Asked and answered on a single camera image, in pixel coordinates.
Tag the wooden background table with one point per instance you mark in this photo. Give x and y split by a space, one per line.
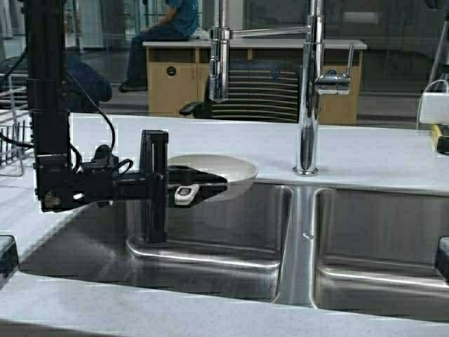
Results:
177 72

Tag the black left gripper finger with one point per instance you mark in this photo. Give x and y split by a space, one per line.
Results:
185 175
186 196

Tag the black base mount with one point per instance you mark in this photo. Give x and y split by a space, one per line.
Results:
9 258
441 260

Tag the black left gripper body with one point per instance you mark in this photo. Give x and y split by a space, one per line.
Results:
146 188

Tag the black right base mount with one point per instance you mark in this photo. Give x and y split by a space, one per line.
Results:
441 260

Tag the black office chair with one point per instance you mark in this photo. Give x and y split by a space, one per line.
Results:
259 90

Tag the stainless steel double sink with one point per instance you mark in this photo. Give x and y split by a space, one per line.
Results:
357 251

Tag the yellow black power strip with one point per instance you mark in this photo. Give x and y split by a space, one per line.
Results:
439 136

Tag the seated person in blue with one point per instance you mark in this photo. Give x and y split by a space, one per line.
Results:
179 22

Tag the chrome pull-down faucet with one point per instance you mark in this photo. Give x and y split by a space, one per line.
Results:
314 81

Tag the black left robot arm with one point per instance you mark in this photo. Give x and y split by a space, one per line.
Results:
65 182

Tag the wire dish rack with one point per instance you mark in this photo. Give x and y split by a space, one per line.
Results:
15 124

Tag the white frying pan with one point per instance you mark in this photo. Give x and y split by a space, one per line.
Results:
240 174

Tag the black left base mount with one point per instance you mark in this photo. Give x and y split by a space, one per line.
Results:
9 258

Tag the white power adapter box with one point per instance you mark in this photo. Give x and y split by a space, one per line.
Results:
433 104

